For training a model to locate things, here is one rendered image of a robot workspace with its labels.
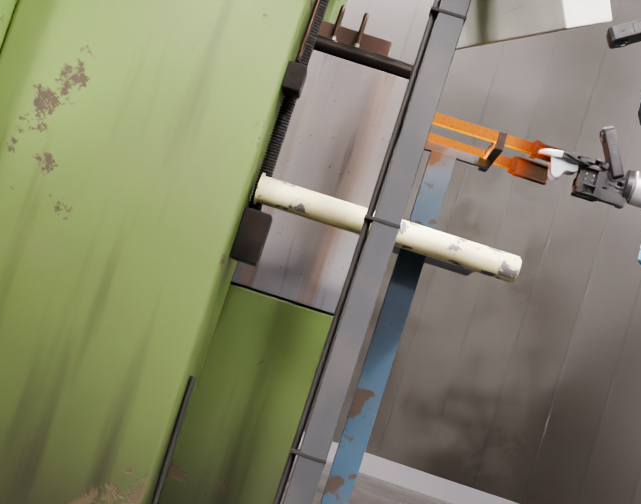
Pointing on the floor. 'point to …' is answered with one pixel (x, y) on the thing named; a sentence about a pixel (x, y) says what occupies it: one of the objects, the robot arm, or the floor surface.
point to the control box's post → (376, 253)
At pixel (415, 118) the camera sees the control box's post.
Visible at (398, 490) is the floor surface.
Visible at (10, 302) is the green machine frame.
